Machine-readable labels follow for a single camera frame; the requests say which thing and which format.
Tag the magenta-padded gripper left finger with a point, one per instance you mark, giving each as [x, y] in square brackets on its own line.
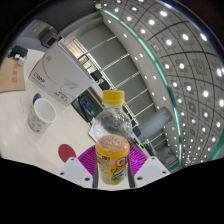
[75, 170]

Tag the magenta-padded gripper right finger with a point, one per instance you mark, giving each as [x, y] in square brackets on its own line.
[151, 170]

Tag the yellow-capped clear drink bottle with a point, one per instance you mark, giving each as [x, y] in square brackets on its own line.
[111, 160]

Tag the flat round red coaster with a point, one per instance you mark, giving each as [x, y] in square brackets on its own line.
[66, 152]

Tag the white paper sheet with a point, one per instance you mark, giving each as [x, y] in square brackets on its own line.
[91, 133]

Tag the white dotted mug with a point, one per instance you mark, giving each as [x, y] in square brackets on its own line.
[40, 116]

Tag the black bag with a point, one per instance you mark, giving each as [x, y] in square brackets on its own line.
[85, 105]

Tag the black office chairs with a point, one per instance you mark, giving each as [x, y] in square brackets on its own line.
[100, 78]

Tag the white paper ream box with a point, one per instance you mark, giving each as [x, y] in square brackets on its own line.
[58, 73]

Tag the ceiling lights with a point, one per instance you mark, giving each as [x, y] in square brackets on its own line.
[186, 63]

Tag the brown paper envelope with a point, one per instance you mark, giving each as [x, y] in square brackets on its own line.
[11, 75]

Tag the black power adapter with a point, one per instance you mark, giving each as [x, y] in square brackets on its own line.
[18, 52]

